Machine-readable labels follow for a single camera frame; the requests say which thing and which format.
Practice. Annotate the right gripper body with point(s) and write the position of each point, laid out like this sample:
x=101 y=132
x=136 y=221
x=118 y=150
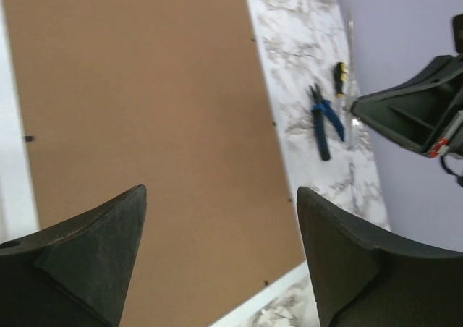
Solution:
x=457 y=27

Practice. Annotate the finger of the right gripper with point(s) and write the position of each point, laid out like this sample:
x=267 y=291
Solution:
x=418 y=114

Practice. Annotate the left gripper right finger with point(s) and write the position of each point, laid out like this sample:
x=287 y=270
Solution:
x=363 y=275

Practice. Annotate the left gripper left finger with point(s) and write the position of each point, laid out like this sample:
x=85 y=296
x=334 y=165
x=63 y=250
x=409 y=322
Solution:
x=77 y=272

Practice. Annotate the clear tester screwdriver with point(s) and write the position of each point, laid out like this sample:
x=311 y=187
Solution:
x=353 y=90

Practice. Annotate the white picture frame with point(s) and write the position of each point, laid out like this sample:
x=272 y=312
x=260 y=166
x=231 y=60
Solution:
x=169 y=94

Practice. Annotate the black yellow screwdriver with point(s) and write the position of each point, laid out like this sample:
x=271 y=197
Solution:
x=339 y=77

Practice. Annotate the blue handled pliers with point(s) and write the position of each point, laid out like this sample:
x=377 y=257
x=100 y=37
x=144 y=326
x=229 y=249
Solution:
x=322 y=110

